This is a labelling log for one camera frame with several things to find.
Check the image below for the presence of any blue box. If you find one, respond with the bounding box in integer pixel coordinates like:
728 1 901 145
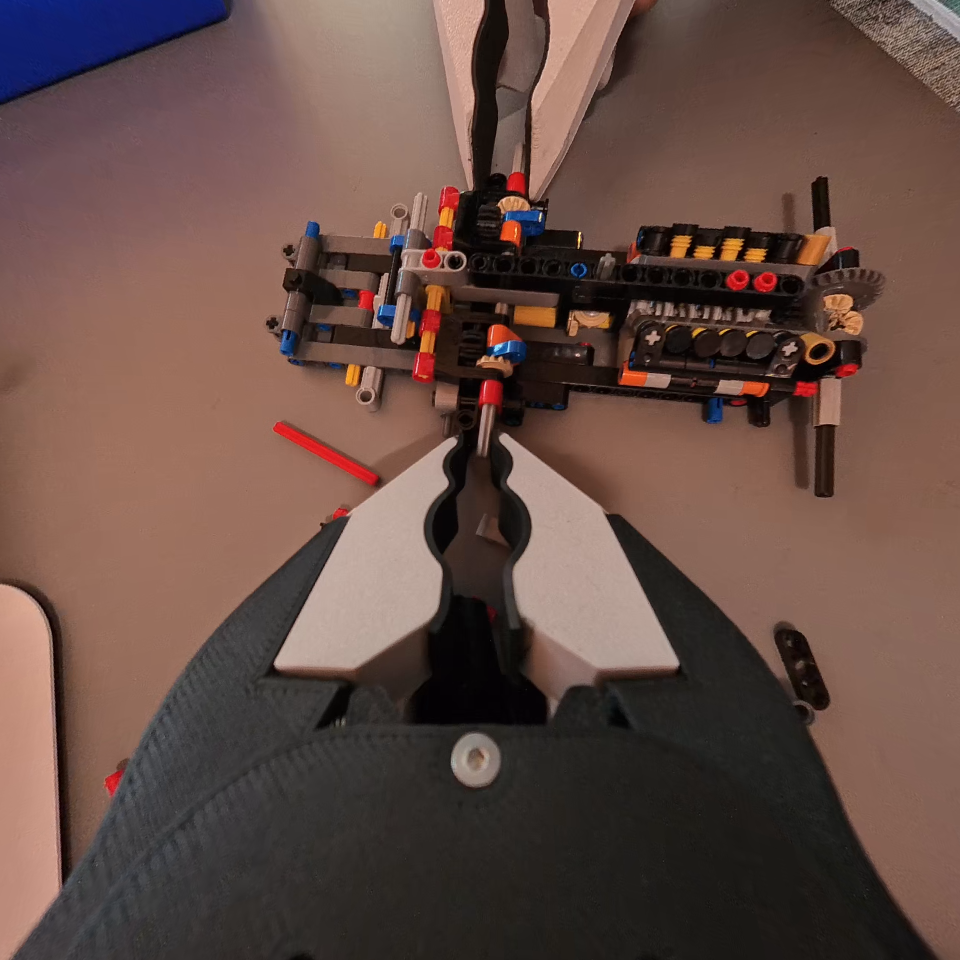
0 0 232 105

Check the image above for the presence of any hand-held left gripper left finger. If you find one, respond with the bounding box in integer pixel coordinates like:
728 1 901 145
273 437 470 706

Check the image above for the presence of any multicoloured lego vehicle chassis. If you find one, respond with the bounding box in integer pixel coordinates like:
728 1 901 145
264 174 888 499

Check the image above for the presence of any black lego beam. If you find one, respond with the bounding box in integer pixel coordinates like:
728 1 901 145
774 621 832 712

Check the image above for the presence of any red lego axle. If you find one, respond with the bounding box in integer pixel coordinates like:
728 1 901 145
273 420 381 486

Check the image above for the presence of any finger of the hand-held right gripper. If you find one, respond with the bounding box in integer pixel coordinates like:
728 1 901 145
498 0 633 195
433 0 513 189

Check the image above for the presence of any white tray edge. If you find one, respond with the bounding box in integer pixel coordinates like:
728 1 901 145
0 581 63 918

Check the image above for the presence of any grey woven fabric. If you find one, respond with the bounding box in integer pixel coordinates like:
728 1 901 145
828 0 960 115

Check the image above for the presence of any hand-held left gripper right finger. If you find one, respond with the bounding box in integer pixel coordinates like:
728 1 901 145
491 433 681 718

